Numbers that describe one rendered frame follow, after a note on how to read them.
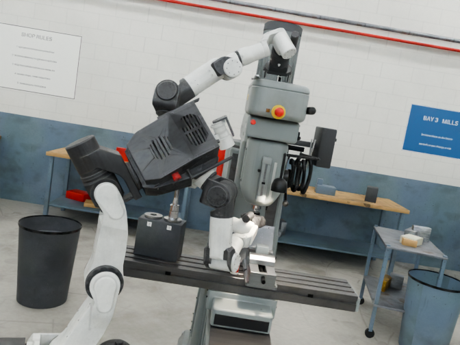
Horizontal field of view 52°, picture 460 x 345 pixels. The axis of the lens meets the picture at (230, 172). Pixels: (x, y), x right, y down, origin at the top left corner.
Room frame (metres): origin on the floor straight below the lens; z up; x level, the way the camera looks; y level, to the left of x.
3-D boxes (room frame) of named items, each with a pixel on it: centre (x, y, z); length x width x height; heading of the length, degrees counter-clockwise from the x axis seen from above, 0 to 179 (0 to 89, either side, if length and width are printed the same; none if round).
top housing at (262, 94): (2.27, -0.16, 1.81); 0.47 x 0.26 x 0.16; 2
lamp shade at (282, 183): (2.08, -0.23, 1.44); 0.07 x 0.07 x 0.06
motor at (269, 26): (2.51, -0.15, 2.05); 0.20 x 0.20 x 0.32
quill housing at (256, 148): (2.26, -0.16, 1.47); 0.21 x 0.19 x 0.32; 92
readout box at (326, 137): (2.56, -0.48, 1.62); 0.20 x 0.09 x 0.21; 2
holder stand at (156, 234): (2.28, 0.29, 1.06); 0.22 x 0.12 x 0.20; 84
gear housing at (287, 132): (2.30, -0.16, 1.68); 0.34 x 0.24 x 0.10; 2
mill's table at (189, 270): (2.25, -0.10, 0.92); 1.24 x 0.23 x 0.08; 92
